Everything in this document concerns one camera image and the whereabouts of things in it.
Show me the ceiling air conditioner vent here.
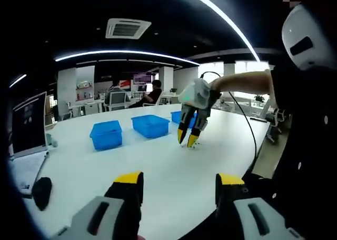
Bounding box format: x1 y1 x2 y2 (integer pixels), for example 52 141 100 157
105 18 152 40

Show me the white display shelf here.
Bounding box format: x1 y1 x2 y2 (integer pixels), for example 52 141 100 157
75 65 95 103

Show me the long curved ceiling light strip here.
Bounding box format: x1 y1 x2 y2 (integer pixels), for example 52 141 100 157
176 0 261 63

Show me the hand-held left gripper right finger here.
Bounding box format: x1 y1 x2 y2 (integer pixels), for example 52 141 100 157
215 173 304 240

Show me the small grey cloth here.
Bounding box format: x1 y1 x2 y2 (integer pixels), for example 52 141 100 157
46 133 58 148

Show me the person's black shirt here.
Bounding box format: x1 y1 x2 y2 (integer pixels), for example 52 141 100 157
244 63 337 240

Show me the blue plastic bin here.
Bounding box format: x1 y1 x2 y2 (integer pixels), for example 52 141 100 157
89 120 123 152
170 110 198 129
131 114 171 139

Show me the short ceiling light strip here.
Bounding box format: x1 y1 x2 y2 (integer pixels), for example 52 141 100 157
9 74 27 88

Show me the grey office chair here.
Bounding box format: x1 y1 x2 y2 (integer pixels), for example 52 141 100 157
265 108 286 143

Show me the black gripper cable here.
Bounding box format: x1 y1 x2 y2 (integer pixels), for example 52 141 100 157
200 71 258 172

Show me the white mesh office chair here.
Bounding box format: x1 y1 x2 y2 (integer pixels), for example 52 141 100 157
106 92 131 112

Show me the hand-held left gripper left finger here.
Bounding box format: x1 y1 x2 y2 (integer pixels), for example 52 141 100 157
51 171 145 240

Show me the black computer mouse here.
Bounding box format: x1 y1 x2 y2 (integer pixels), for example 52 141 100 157
32 176 53 212

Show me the pink wall monitor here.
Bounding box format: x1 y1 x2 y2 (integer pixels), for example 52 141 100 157
133 73 152 84

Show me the white laptop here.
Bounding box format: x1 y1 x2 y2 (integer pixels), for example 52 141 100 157
9 91 50 198

